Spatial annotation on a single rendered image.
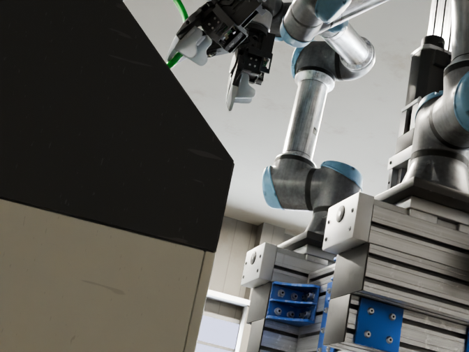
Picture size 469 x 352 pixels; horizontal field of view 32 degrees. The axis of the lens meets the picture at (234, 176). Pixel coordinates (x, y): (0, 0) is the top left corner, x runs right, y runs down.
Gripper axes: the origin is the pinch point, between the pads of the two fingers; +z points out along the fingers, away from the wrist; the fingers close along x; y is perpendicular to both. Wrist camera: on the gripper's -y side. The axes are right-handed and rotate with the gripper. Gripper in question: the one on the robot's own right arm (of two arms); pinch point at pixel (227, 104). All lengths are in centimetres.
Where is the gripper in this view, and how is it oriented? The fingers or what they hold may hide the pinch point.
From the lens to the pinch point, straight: 182.1
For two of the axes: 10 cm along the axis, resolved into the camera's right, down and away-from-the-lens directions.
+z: -1.9, 9.2, -3.3
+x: -2.4, 2.8, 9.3
